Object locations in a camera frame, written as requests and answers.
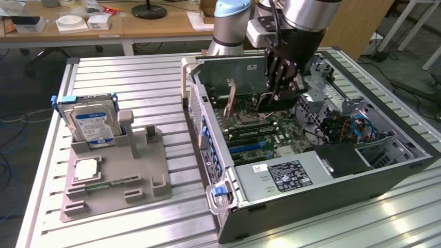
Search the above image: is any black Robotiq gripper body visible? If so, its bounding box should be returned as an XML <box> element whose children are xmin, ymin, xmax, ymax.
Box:
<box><xmin>274</xmin><ymin>24</ymin><xmax>326</xmax><ymax>75</ymax></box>

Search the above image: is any green Dell motherboard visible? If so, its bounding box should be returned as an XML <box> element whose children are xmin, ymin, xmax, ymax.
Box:
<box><xmin>206</xmin><ymin>87</ymin><xmax>310</xmax><ymax>166</ymax></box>

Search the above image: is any black Nvidia graphics card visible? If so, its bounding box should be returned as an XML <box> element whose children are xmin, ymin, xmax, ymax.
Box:
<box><xmin>222</xmin><ymin>78</ymin><xmax>299</xmax><ymax>128</ymax></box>

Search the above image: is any metal drive cage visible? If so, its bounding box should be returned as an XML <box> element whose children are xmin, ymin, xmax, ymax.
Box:
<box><xmin>297</xmin><ymin>55</ymin><xmax>349</xmax><ymax>125</ymax></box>

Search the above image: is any blue expansion slot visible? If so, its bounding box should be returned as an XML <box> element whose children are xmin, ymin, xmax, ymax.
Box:
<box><xmin>229</xmin><ymin>141</ymin><xmax>267</xmax><ymax>153</ymax></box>

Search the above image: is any black chair base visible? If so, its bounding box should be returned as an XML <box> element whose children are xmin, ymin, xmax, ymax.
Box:
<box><xmin>22</xmin><ymin>48</ymin><xmax>74</xmax><ymax>77</ymax></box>

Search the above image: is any blue wire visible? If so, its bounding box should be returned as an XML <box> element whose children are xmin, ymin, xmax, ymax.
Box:
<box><xmin>349</xmin><ymin>115</ymin><xmax>379</xmax><ymax>143</ymax></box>

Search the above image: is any long wooden desk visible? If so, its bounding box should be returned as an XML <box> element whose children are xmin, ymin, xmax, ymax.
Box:
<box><xmin>0</xmin><ymin>0</ymin><xmax>310</xmax><ymax>50</ymax></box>

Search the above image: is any hard disk with blue caddy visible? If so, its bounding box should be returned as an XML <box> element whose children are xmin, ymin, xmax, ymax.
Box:
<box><xmin>50</xmin><ymin>91</ymin><xmax>120</xmax><ymax>149</ymax></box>

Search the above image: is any black RAM stick with label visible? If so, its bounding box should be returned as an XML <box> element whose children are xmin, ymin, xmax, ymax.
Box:
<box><xmin>229</xmin><ymin>126</ymin><xmax>278</xmax><ymax>139</ymax></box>

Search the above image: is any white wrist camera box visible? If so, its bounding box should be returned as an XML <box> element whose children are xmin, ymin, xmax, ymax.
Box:
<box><xmin>246</xmin><ymin>18</ymin><xmax>275</xmax><ymax>49</ymax></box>

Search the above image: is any CPU socket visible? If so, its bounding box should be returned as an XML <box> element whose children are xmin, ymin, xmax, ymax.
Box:
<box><xmin>233</xmin><ymin>110</ymin><xmax>265</xmax><ymax>127</ymax></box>

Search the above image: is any black plastic cover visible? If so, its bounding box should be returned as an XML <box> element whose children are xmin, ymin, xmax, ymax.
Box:
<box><xmin>314</xmin><ymin>143</ymin><xmax>374</xmax><ymax>179</ymax></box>

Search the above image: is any grey disk bay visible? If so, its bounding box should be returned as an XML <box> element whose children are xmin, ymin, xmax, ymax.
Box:
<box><xmin>354</xmin><ymin>134</ymin><xmax>414</xmax><ymax>168</ymax></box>

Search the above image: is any grey power supply unit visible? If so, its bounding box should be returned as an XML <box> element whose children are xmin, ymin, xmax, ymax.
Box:
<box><xmin>233</xmin><ymin>151</ymin><xmax>333</xmax><ymax>202</ymax></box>

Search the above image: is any green RAM stick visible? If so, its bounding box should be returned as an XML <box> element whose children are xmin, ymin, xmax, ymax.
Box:
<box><xmin>84</xmin><ymin>179</ymin><xmax>126</xmax><ymax>192</ymax></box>

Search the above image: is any white box with black top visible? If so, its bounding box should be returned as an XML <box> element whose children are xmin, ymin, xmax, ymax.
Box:
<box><xmin>9</xmin><ymin>15</ymin><xmax>48</xmax><ymax>34</ymax></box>

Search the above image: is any black stand base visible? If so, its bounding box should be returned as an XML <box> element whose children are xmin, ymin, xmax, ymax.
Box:
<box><xmin>390</xmin><ymin>79</ymin><xmax>441</xmax><ymax>104</ymax></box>

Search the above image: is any stack of white papers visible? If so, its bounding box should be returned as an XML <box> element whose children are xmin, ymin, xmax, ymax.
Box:
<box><xmin>188</xmin><ymin>11</ymin><xmax>215</xmax><ymax>32</ymax></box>

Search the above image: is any black round lamp base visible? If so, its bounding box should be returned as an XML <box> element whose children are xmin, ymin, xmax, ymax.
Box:
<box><xmin>130</xmin><ymin>0</ymin><xmax>168</xmax><ymax>20</ymax></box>

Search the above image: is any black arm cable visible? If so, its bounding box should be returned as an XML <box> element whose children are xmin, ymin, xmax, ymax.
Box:
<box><xmin>267</xmin><ymin>0</ymin><xmax>289</xmax><ymax>49</ymax></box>

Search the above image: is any wooden cabinet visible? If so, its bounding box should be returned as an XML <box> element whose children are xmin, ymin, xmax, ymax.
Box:
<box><xmin>311</xmin><ymin>0</ymin><xmax>395</xmax><ymax>61</ymax></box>

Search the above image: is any silver chipset heatsink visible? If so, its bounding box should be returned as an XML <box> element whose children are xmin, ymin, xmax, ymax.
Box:
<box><xmin>274</xmin><ymin>147</ymin><xmax>297</xmax><ymax>157</ymax></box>

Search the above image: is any open black PC case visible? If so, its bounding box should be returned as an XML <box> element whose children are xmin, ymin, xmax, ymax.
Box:
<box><xmin>181</xmin><ymin>46</ymin><xmax>441</xmax><ymax>245</ymax></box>

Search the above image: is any grey plastic parts rack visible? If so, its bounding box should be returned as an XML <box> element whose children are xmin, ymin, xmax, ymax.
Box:
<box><xmin>60</xmin><ymin>110</ymin><xmax>173</xmax><ymax>223</ymax></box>

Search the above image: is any silver CPU chip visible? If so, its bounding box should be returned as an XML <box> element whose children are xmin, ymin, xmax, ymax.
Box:
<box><xmin>73</xmin><ymin>160</ymin><xmax>98</xmax><ymax>181</ymax></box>

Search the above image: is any small white labelled box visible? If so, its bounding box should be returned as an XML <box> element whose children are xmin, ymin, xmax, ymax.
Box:
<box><xmin>86</xmin><ymin>14</ymin><xmax>113</xmax><ymax>30</ymax></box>

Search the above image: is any white table frame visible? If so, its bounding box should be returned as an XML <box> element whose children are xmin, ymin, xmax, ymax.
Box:
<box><xmin>377</xmin><ymin>0</ymin><xmax>441</xmax><ymax>70</ymax></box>

